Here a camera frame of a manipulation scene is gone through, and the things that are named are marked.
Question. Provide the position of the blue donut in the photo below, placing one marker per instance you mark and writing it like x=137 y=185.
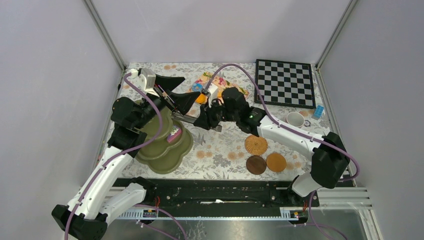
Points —
x=197 y=87

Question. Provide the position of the blue toy brick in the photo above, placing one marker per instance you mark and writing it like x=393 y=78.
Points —
x=318 y=113

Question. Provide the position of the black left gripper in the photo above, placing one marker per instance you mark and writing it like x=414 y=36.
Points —
x=182 y=102

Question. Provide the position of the floral serving tray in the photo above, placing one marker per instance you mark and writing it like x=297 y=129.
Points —
x=221 y=83

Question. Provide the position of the black grey chessboard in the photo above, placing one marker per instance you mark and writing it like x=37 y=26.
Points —
x=284 y=83

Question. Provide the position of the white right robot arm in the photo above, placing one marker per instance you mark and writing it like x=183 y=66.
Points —
x=327 y=153

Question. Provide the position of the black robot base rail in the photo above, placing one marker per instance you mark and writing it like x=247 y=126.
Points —
x=220 y=198

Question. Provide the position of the aluminium corner post left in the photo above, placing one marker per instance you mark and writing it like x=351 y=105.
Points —
x=98 y=22

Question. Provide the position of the dark brown wooden coaster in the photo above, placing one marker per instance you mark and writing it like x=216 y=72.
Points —
x=256 y=165

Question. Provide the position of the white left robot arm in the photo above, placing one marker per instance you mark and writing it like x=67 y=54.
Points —
x=87 y=215

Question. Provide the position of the woven rattan coaster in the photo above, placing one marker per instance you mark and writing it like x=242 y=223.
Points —
x=256 y=145

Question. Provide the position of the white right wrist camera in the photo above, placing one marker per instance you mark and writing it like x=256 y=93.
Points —
x=212 y=92

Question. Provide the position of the light brown wooden coaster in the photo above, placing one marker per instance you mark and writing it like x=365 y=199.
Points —
x=276 y=162

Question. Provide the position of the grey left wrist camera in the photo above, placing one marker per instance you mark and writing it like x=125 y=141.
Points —
x=146 y=79

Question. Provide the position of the aluminium corner post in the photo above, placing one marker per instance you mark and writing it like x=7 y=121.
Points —
x=98 y=22
x=338 y=29

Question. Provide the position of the orange round tart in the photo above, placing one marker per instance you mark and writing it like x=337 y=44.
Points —
x=201 y=99

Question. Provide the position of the floral tablecloth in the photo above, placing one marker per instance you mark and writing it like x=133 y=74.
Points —
x=222 y=155

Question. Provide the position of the aluminium corner post right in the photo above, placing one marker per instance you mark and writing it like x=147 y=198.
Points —
x=338 y=29

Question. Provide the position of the green tiered dessert stand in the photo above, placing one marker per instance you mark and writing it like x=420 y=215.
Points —
x=163 y=157

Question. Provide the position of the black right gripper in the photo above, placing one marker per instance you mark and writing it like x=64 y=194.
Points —
x=206 y=116

